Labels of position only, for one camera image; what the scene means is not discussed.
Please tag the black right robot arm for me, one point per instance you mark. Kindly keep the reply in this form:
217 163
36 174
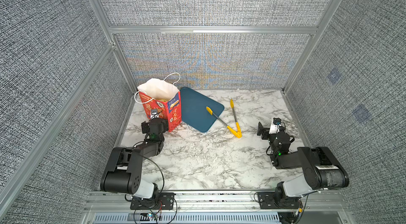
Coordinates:
320 168

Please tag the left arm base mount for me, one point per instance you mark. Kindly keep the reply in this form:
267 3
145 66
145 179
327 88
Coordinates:
163 201

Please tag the teal plastic tray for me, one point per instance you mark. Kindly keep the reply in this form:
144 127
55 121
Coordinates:
194 112

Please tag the aluminium front rail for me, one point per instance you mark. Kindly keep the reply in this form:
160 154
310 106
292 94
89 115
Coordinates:
218 207

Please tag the red paper gift bag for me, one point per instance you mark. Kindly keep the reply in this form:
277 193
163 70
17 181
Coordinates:
163 95

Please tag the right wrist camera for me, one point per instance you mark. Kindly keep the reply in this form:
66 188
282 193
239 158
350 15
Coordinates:
274 127

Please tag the aluminium enclosure frame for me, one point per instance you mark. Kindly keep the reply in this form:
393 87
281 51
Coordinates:
51 53

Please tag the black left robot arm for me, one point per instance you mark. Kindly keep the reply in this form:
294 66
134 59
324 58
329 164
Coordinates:
123 172

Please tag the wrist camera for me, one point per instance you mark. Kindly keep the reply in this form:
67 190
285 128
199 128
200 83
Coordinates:
274 127
154 114

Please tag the yellow metal tongs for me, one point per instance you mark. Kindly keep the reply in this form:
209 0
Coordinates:
236 130

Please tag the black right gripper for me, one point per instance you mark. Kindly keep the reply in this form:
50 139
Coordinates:
265 131

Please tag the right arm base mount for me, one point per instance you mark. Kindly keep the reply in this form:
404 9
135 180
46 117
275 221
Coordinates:
268 201

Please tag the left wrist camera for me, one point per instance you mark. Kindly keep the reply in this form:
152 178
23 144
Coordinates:
154 114

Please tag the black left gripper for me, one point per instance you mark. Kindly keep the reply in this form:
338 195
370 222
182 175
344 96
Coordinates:
145 127

